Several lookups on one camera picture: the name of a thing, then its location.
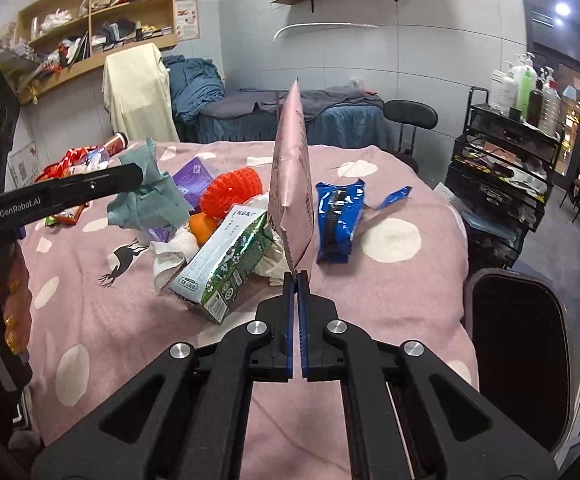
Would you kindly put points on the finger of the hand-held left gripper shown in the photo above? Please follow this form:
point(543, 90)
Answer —
point(115, 177)

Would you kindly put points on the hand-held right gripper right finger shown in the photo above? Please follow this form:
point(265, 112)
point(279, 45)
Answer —
point(304, 332)

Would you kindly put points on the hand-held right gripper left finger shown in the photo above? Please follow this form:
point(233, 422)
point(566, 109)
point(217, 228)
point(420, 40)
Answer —
point(290, 332)

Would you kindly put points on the teal cloth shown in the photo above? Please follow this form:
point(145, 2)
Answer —
point(155, 195)

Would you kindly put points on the purple packet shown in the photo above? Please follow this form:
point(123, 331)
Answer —
point(192, 180)

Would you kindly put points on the white tissue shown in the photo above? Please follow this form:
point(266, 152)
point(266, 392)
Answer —
point(170, 255)

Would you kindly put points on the green milk carton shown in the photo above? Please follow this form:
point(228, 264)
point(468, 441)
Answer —
point(225, 255)

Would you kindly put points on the orange fruit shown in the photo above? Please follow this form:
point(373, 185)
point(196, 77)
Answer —
point(204, 229)

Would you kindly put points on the pink foil packet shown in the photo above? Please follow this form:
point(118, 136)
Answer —
point(292, 175)

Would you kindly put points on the dark brown trash bin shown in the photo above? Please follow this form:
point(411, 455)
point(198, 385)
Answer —
point(517, 350)

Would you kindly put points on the person's left hand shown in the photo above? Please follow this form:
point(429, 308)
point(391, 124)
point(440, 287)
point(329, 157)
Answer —
point(0, 305)

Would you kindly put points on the clear plastic bottle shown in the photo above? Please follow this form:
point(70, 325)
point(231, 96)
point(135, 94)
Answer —
point(96, 159)

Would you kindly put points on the red chip can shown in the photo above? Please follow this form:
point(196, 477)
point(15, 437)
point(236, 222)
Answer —
point(117, 144)

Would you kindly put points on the red snack packet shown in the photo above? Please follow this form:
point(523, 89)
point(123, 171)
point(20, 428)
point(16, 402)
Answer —
point(65, 165)

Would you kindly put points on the cream cloth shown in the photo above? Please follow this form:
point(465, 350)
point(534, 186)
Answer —
point(137, 92)

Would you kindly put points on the red mesh ball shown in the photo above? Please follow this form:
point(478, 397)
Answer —
point(231, 192)

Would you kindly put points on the blue snack wrapper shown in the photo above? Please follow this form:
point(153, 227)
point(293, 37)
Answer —
point(337, 220)

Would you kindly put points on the pile of blue cloth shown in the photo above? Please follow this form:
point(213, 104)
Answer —
point(192, 85)

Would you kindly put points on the pink polka-dot blanket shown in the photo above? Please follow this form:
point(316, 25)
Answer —
point(120, 320)

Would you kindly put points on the wooden shelf unit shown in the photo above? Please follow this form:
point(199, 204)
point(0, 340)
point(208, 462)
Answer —
point(90, 25)

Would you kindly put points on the blue covered massage bed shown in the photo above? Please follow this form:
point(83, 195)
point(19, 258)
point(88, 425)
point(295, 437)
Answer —
point(335, 117)

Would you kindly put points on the black round chair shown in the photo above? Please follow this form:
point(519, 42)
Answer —
point(409, 115)

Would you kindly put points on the black rolling cart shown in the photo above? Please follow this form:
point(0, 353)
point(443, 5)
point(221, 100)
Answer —
point(499, 175)

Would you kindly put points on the white pump bottle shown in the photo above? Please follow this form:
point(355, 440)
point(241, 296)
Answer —
point(507, 87)

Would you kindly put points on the dark pump bottle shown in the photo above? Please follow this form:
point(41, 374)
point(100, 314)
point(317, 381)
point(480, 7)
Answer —
point(536, 102)

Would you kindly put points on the green pump bottle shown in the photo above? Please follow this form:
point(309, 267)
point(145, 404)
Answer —
point(525, 87)

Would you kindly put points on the clear spray bottle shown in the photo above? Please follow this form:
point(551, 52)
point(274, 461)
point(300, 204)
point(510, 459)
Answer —
point(551, 105)

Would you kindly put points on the small printed wall poster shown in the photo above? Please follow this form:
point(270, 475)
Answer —
point(22, 167)

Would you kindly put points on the red and white wall poster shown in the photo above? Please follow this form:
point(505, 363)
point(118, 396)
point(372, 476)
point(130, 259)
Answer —
point(188, 19)

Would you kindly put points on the white curved wall rail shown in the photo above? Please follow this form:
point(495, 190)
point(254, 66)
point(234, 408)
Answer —
point(315, 26)

